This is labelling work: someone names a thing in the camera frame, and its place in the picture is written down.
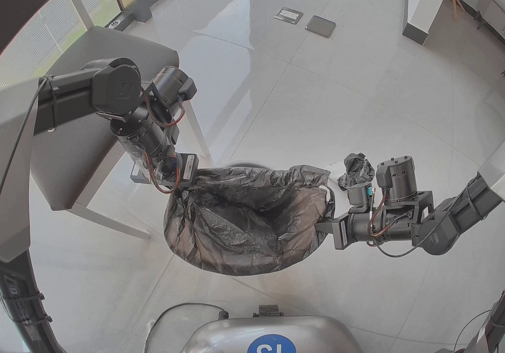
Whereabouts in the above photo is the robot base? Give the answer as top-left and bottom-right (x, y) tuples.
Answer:
(185, 304), (363, 353)

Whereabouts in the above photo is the dark grey white-legged chair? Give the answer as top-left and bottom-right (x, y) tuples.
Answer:
(0, 0), (210, 241)

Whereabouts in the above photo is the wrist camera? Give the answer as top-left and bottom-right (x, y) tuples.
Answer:
(129, 164), (154, 185)
(347, 183), (374, 214)

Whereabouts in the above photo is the black plastic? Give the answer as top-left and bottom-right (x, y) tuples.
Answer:
(337, 153), (375, 191)

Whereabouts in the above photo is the black cable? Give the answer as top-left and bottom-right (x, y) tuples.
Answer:
(0, 75), (53, 190)
(373, 239), (428, 260)
(144, 303), (230, 353)

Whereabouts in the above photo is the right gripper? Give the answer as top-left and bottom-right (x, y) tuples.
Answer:
(333, 212), (378, 250)

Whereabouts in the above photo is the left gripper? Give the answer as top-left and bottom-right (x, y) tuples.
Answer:
(155, 151), (199, 192)

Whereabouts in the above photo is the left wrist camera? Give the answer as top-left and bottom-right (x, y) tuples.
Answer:
(129, 164), (154, 185)

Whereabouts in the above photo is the black plastic bag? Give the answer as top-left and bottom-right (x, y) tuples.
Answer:
(164, 164), (336, 276)

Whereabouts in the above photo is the white printed wrapper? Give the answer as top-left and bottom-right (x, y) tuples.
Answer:
(328, 161), (347, 182)

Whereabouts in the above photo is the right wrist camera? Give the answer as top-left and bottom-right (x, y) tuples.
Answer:
(347, 183), (374, 214)

